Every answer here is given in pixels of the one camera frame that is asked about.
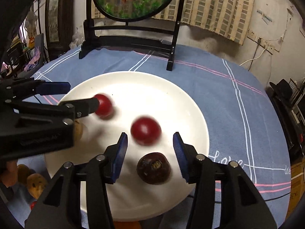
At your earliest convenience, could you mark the dark red cherry fruit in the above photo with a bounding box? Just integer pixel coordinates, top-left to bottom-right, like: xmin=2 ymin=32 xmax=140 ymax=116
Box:
xmin=94 ymin=94 xmax=114 ymax=118

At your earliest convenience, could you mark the large red plum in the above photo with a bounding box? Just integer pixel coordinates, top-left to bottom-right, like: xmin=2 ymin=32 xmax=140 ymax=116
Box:
xmin=130 ymin=116 xmax=162 ymax=146

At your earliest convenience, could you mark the dark red mangosteen-like fruit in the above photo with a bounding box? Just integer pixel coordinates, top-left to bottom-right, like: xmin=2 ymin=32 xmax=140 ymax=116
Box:
xmin=136 ymin=152 xmax=171 ymax=185

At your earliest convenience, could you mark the tan passion fruit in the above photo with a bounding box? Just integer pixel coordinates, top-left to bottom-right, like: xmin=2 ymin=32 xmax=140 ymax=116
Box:
xmin=73 ymin=120 xmax=83 ymax=142

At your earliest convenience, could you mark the small red cherry tomato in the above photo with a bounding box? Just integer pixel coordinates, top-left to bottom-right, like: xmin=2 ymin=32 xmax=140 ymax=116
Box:
xmin=30 ymin=201 xmax=37 ymax=210

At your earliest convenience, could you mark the tan speckled round fruit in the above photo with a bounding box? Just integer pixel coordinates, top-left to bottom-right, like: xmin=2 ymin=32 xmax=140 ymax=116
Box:
xmin=26 ymin=173 xmax=48 ymax=200

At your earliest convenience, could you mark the pale beige round fruit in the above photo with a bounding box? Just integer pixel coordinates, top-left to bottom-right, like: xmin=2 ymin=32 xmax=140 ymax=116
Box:
xmin=17 ymin=164 xmax=30 ymax=185

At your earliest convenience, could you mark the cardboard box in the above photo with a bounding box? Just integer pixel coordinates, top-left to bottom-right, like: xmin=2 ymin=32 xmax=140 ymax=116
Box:
xmin=286 ymin=161 xmax=304 ymax=219

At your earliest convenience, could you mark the large orange tangerine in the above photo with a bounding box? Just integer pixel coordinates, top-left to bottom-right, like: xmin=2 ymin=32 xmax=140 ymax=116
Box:
xmin=113 ymin=221 xmax=142 ymax=229

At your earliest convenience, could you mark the white round plate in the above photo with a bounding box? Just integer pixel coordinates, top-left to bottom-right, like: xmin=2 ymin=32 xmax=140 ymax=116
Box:
xmin=44 ymin=71 xmax=209 ymax=221

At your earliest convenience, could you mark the blue striped tablecloth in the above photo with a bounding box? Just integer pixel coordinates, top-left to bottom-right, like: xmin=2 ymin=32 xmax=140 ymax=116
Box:
xmin=6 ymin=43 xmax=293 ymax=229

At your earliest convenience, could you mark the dark framed landscape painting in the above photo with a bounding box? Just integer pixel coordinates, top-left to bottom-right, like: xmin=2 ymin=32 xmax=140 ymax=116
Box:
xmin=45 ymin=0 xmax=74 ymax=59

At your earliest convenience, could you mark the black desk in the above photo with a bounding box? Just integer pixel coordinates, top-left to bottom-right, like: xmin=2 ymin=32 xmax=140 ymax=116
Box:
xmin=268 ymin=87 xmax=304 ymax=164

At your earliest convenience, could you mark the black framed goldfish screen ornament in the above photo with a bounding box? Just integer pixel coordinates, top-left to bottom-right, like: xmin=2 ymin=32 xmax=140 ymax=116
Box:
xmin=79 ymin=0 xmax=184 ymax=71

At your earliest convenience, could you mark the black hat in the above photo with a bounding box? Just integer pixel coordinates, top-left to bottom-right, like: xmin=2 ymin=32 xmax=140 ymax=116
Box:
xmin=269 ymin=79 xmax=293 ymax=99

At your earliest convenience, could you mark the beige checkered curtain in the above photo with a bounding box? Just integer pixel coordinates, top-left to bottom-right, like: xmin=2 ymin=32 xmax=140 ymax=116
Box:
xmin=91 ymin=0 xmax=256 ymax=46

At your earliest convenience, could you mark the wall power strip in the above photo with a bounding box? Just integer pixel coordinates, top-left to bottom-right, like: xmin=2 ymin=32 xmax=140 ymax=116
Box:
xmin=247 ymin=29 xmax=282 ymax=54

